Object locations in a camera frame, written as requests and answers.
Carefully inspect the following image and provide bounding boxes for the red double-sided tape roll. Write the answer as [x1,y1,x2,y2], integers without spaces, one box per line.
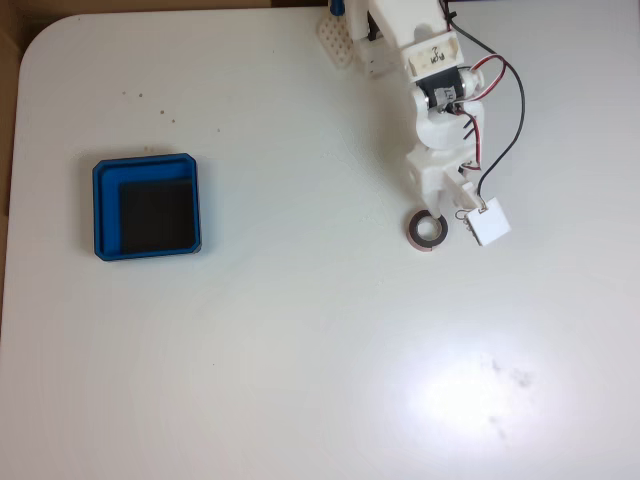
[406,206,449,252]

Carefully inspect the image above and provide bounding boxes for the white square camera box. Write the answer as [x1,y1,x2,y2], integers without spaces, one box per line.
[455,195,513,248]

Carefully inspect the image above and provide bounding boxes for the blue square box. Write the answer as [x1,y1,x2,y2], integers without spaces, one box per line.
[91,151,202,263]

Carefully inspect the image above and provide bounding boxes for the white perforated base plate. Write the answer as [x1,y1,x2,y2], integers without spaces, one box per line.
[316,13,355,70]

